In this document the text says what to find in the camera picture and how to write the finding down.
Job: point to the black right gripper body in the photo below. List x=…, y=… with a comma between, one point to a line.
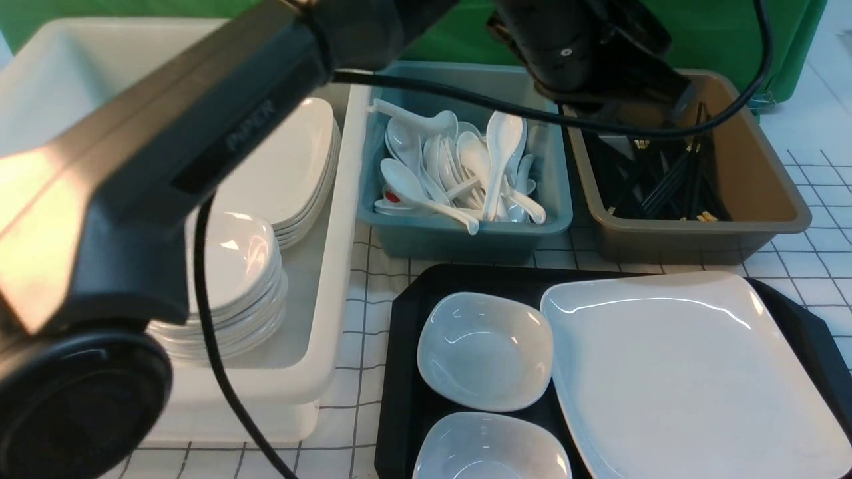
x=590, y=64

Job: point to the small white bowl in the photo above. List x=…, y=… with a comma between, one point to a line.
x=486, y=445
x=485, y=352

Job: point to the large white rice plate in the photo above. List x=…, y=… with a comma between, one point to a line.
x=686, y=376

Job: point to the white ceramic soup spoon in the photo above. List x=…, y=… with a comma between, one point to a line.
x=504, y=135

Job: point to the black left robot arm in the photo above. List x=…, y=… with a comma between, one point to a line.
x=93, y=241

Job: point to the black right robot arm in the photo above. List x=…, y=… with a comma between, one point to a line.
x=509, y=16

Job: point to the pile of black chopsticks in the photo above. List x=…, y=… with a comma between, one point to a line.
x=647, y=179

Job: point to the metal binder clip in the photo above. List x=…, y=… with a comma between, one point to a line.
x=762, y=103

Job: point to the green backdrop cloth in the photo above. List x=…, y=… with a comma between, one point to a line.
x=720, y=36

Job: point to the pile of white spoons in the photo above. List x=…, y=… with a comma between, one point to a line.
x=440, y=166

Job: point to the brown plastic bin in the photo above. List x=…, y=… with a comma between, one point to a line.
x=751, y=182

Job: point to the teal plastic bin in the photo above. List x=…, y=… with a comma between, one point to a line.
x=439, y=238

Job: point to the white checkered tablecloth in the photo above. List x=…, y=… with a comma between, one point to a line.
x=810, y=132

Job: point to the stack of white square plates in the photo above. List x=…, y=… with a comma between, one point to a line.
x=289, y=177

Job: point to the black serving tray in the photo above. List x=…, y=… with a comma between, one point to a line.
x=409, y=408

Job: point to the stack of small white bowls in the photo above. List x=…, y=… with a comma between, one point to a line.
x=246, y=281

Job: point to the large white plastic tub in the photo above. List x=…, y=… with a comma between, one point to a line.
x=72, y=66

